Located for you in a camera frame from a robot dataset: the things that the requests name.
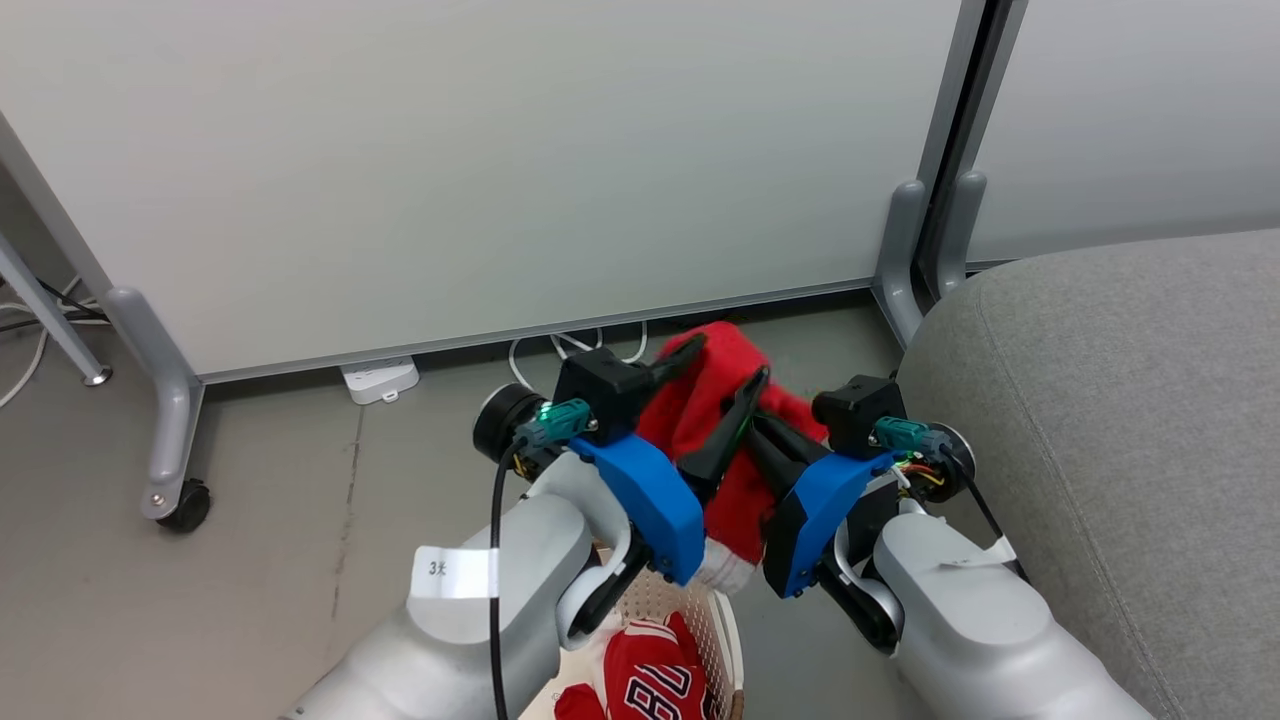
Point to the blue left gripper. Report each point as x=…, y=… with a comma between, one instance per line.
x=655, y=500

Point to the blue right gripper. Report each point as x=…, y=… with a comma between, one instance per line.
x=820, y=510

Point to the red garment with white cuff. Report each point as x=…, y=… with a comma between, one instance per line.
x=700, y=400

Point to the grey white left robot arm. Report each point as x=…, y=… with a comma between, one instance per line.
x=500, y=610

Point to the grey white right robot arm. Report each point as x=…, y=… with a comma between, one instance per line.
x=960, y=630

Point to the white plastic laundry basket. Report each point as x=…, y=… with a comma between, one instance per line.
x=722, y=625

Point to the red jersey with white letters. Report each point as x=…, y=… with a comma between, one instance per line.
x=640, y=672

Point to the white label with number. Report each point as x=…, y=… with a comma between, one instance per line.
x=455, y=572

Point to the white power strip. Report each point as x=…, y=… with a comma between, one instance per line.
x=380, y=379

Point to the wide white partition panel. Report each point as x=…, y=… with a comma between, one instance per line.
x=480, y=160

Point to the grey fabric sofa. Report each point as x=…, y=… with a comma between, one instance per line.
x=1130, y=400

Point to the narrow white partition panel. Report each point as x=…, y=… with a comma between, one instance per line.
x=1130, y=120

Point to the black caster wheel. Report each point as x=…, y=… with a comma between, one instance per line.
x=186, y=506

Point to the grey metal table leg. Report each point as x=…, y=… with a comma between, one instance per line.
x=50, y=315

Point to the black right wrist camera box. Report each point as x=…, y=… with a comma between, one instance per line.
x=858, y=410

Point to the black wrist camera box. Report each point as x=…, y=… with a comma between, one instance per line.
x=600, y=385
x=858, y=410

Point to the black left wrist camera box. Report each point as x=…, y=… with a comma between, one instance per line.
x=600, y=385

